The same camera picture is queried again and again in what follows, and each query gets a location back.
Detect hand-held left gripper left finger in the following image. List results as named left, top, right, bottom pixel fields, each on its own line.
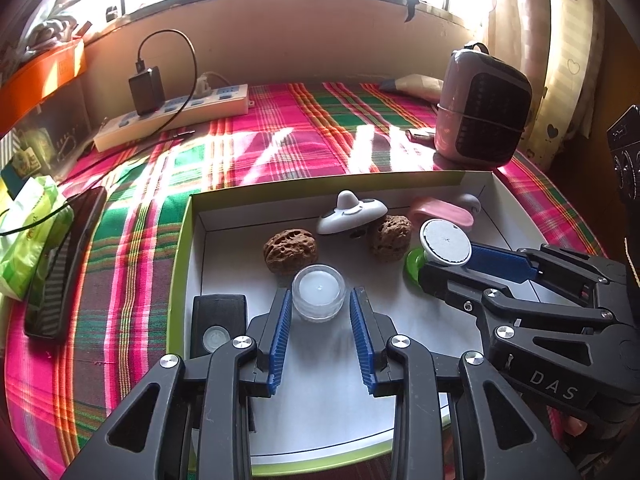
left=60, top=287, right=294, bottom=480

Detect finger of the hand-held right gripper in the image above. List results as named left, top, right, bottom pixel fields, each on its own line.
left=469, top=242, right=629, bottom=312
left=419, top=260, right=623, bottom=361

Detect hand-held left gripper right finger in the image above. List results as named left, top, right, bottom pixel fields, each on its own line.
left=349, top=287, right=581, bottom=480

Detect green white cardboard box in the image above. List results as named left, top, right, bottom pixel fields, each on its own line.
left=167, top=170, right=552, bottom=479

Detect green spool with white top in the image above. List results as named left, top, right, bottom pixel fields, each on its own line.
left=405, top=218, right=474, bottom=294

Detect white tea light candle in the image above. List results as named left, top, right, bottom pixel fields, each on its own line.
left=291, top=264, right=348, bottom=322

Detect black rectangular box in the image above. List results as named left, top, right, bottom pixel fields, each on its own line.
left=191, top=294, right=250, bottom=360

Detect brown walnut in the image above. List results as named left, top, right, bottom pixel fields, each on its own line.
left=263, top=227, right=320, bottom=276
left=369, top=214, right=414, bottom=261

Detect white grey saucer toy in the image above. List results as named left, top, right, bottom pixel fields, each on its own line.
left=316, top=190, right=389, bottom=236

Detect pink portable heater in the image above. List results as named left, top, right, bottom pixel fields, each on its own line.
left=434, top=42, right=533, bottom=167

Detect pink green plaid blanket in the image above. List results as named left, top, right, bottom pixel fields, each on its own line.
left=0, top=80, right=609, bottom=480

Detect beige pillow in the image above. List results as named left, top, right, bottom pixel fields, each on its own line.
left=380, top=74, right=446, bottom=104

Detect heart print curtain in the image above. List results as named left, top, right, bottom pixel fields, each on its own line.
left=487, top=0, right=609, bottom=172

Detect black smartphone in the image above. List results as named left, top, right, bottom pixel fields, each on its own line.
left=24, top=186, right=109, bottom=345

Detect white power strip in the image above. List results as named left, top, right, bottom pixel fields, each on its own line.
left=94, top=83, right=250, bottom=154

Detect white power plug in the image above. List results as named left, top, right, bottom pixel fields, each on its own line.
left=194, top=72, right=226, bottom=99

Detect green tissue pack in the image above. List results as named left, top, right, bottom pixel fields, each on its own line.
left=0, top=176, right=75, bottom=302

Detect black window latch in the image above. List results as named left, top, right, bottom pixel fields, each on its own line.
left=402, top=0, right=436, bottom=24

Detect black charger adapter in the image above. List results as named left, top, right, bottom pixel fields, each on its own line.
left=128, top=66, right=166, bottom=116

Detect orange box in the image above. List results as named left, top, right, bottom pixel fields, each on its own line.
left=0, top=39, right=87, bottom=134

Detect thin phone cable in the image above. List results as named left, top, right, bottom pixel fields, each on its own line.
left=0, top=202, right=67, bottom=237

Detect black charger cable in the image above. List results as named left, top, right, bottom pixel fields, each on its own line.
left=136, top=30, right=199, bottom=144

